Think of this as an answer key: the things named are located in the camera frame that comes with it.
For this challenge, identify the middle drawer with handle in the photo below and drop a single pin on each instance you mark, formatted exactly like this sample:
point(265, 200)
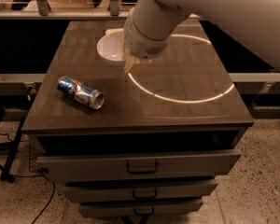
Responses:
point(140, 191)

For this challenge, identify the black stand leg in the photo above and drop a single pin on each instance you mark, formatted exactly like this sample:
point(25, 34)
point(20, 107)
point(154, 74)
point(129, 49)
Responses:
point(6, 175)

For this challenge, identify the drawer with handle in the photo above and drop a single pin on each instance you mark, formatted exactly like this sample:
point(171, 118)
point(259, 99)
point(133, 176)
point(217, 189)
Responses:
point(140, 191)
point(138, 166)
point(139, 208)

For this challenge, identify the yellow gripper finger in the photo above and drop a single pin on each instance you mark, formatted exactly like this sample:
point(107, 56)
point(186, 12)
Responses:
point(133, 63)

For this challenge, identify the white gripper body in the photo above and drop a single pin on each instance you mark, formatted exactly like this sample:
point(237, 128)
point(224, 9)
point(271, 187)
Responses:
point(139, 43)

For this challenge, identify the grey drawer cabinet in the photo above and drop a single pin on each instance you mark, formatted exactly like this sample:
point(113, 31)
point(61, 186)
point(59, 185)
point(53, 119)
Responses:
point(184, 101)

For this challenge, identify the yellow sponge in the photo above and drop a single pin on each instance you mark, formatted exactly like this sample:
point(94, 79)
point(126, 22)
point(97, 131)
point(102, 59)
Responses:
point(111, 31)

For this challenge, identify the top drawer with handle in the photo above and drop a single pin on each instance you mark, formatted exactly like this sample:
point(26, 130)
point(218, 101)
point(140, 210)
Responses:
point(138, 166)

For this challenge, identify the metal railing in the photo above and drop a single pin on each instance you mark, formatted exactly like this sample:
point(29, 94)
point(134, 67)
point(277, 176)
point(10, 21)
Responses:
point(64, 9)

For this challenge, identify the blue silver redbull can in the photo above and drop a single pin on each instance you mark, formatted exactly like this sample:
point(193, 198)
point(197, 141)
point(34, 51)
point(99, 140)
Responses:
point(81, 92)

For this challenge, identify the white bowl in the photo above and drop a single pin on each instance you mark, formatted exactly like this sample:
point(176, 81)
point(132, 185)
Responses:
point(110, 49)

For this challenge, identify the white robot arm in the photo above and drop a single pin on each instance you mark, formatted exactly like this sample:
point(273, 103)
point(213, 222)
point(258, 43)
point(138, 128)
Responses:
point(253, 23)

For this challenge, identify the bottom drawer with handle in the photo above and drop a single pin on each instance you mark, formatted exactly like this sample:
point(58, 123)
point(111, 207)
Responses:
point(139, 208)

